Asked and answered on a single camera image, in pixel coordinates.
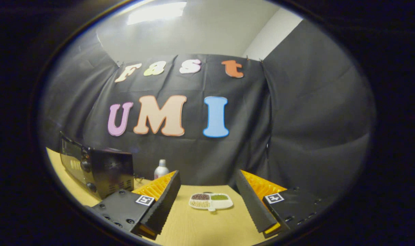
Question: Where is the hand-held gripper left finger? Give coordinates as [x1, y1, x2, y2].
[91, 170, 182, 241]

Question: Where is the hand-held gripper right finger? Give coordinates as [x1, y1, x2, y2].
[235, 169, 332, 239]

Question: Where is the white divided food dish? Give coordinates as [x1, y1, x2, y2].
[188, 192, 234, 212]

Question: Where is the black toaster oven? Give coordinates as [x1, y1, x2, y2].
[59, 132, 135, 201]

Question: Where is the silver bottle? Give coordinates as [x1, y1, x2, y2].
[154, 159, 170, 180]

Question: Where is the black backdrop cloth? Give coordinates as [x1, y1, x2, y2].
[38, 20, 377, 202]

